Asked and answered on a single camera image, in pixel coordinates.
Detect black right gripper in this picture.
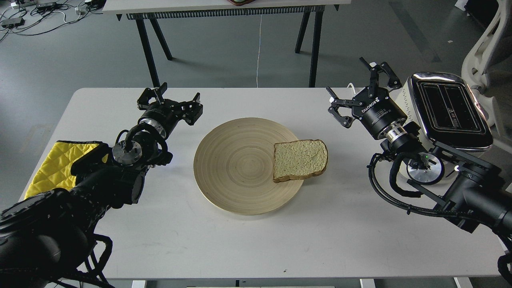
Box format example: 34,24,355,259
326,57,409,140

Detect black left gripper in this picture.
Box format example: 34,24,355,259
137,82,203,138

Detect slice of bread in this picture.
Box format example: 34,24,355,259
273,139,328,183

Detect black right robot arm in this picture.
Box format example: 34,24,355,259
326,57,512,283

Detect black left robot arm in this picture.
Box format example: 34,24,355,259
1,83,203,288

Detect white chrome toaster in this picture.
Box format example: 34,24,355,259
390,72,493,157

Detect round wooden plate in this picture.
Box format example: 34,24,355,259
193,117,303,216

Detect background table with black legs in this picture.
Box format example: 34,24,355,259
102,0,352,88

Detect white office chair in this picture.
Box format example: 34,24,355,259
462,0,512,140

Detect yellow quilted cloth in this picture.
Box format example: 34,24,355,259
23,140,104,199

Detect thin white hanging cable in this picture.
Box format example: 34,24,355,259
256,14,263,88

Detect floor cables and power strips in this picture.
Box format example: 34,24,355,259
0,0,106,42

